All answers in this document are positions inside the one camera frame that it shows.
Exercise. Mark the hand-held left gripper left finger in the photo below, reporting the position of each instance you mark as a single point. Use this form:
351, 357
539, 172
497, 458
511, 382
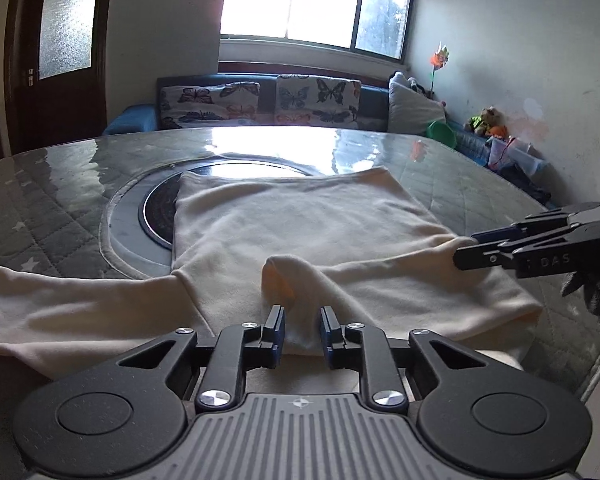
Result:
276, 332

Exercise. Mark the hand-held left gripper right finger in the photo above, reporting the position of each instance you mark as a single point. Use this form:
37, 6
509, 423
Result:
328, 335

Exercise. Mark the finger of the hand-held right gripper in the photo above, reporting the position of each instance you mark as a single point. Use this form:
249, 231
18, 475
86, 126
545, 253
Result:
495, 236
480, 257

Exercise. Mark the cream sweatshirt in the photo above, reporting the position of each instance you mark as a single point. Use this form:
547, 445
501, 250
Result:
280, 220

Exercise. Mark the clear plastic storage box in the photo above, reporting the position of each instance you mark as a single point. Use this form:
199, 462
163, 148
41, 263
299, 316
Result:
522, 160

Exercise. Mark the orange toy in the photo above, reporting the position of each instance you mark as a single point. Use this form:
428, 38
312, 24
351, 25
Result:
499, 134

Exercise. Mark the green plastic basin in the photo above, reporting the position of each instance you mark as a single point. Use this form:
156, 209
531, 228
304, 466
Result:
442, 132

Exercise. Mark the teddy bear plush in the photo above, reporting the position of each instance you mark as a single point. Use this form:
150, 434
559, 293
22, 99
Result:
487, 120

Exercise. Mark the grey pillow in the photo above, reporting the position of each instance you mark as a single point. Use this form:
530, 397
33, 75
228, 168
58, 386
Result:
410, 110

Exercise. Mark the black and white plush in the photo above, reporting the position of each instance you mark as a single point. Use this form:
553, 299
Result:
417, 87

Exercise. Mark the round black induction cooktop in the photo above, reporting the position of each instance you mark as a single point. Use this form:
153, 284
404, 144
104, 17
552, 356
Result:
157, 210

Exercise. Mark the colourful pinwheel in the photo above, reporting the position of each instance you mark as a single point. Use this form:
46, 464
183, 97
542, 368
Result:
439, 57

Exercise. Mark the butterfly print cushion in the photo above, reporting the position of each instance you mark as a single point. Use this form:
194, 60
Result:
205, 105
315, 100

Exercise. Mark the blue sofa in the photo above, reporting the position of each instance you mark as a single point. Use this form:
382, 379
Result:
135, 117

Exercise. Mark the window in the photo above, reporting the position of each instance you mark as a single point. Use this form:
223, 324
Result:
260, 0

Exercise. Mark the dark wooden glass door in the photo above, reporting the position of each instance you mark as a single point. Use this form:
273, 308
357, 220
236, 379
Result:
25, 110

